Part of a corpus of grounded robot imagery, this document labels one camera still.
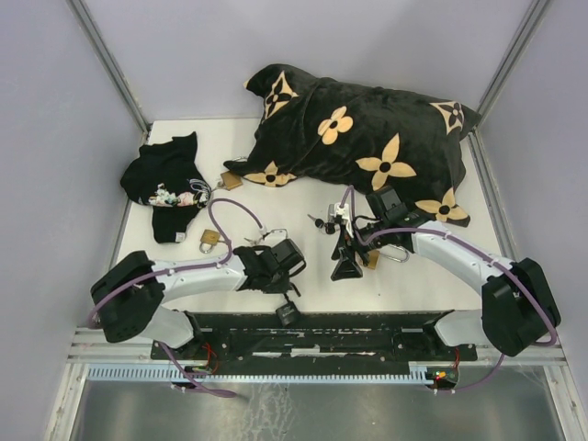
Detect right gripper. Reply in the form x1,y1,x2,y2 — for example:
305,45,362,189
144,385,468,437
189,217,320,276
331,219,390,281

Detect black-headed keys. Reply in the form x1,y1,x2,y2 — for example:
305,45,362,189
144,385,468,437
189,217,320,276
307,214,339,235

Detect medium brass padlock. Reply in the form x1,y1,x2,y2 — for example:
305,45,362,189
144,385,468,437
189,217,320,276
198,229,226,254

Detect black padlock shackle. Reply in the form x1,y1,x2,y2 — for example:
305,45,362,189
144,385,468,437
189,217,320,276
276,296,300,328

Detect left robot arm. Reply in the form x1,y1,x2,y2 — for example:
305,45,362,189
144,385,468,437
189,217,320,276
88,239,306,358

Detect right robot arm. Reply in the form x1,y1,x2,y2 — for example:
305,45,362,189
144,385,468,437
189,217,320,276
327,187,561,359

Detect large brass padlock long shackle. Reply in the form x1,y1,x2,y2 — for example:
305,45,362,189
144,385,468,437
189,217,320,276
364,245,410,270

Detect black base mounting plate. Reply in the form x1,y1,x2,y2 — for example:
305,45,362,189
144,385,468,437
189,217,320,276
172,312,478,376

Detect brass padlock near pillow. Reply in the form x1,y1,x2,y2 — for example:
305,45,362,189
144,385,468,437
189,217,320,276
220,171,243,191

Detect black floral pillow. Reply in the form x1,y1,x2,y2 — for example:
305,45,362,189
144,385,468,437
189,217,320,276
224,64,481,227

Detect black printed garment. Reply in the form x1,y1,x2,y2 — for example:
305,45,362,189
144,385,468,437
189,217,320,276
120,132,212,243

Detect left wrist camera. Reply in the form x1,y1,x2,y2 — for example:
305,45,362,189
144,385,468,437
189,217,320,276
261,228,288,242

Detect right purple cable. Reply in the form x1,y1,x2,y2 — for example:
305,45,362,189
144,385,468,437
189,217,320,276
339,186,560,395

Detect purple cable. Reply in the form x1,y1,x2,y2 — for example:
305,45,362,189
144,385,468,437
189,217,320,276
339,186,560,395
86,198,272,397

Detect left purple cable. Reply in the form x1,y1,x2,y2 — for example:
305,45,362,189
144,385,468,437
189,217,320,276
86,198,272,397

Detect slotted cable duct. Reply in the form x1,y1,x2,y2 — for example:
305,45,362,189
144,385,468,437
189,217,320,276
86,360,460,383

